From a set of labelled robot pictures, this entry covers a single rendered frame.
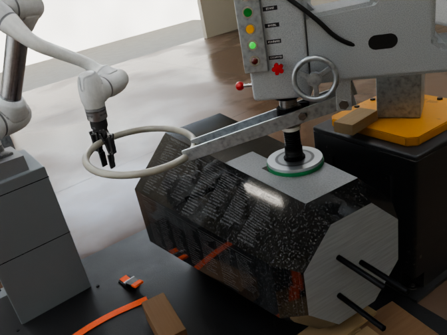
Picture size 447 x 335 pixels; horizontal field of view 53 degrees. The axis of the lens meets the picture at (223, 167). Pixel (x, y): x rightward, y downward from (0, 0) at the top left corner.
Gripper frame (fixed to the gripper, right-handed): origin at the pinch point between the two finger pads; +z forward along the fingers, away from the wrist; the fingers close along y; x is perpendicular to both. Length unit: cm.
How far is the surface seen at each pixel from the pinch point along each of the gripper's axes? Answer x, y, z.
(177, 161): -6.4, 46.7, -10.4
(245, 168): 9, 68, -4
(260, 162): 15, 72, -4
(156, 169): -15.0, 42.9, -10.4
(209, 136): 12, 51, -14
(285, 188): -3, 90, -6
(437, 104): 95, 126, -7
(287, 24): 5, 89, -60
